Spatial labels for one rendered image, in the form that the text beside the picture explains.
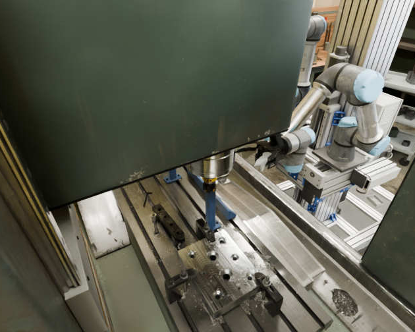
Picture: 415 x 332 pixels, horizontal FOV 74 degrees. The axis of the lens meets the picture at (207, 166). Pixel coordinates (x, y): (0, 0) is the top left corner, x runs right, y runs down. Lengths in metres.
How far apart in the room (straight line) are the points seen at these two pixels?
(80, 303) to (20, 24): 0.51
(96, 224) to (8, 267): 1.39
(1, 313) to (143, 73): 0.41
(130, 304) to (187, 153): 1.02
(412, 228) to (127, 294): 1.28
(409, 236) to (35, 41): 1.29
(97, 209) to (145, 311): 0.68
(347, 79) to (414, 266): 0.78
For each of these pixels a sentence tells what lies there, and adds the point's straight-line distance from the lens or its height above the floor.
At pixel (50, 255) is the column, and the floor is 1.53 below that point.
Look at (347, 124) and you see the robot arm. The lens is 1.63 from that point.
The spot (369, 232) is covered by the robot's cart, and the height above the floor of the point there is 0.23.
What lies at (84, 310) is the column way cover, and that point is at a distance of 0.71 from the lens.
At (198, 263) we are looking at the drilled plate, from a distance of 1.15.
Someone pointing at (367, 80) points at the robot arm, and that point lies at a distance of 1.25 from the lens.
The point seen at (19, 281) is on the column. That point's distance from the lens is 0.44.
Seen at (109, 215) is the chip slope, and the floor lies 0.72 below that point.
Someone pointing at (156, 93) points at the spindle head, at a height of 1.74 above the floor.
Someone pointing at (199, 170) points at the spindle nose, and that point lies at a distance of 0.81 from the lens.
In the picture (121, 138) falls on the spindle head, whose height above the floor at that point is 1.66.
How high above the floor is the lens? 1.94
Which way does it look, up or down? 36 degrees down
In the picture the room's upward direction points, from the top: 1 degrees counter-clockwise
